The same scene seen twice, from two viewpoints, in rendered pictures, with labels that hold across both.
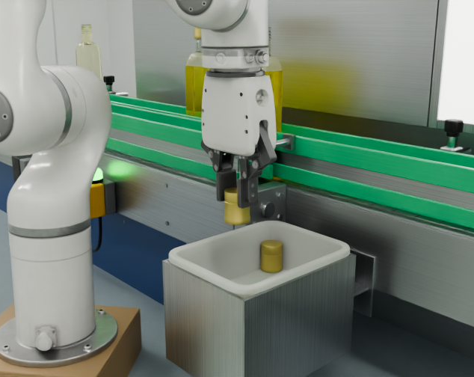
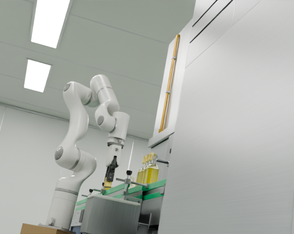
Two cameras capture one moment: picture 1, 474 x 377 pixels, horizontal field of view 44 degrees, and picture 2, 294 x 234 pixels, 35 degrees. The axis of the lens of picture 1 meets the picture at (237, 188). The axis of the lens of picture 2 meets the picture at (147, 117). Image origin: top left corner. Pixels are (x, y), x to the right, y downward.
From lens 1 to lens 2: 1.64 m
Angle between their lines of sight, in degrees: 43
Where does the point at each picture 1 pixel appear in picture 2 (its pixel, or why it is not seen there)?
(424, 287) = (156, 217)
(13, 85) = (65, 146)
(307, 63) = not seen: hidden behind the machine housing
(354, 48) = not seen: hidden behind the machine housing
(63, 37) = not seen: outside the picture
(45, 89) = (73, 149)
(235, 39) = (112, 134)
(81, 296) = (66, 213)
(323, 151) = (152, 185)
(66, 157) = (77, 174)
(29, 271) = (54, 200)
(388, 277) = (152, 218)
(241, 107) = (111, 151)
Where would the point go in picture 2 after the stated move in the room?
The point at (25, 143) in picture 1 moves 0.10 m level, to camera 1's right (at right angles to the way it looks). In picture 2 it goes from (63, 160) to (80, 162)
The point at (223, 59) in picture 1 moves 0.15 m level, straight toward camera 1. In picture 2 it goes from (109, 139) to (93, 129)
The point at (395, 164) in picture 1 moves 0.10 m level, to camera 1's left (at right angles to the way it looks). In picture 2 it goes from (161, 182) to (141, 180)
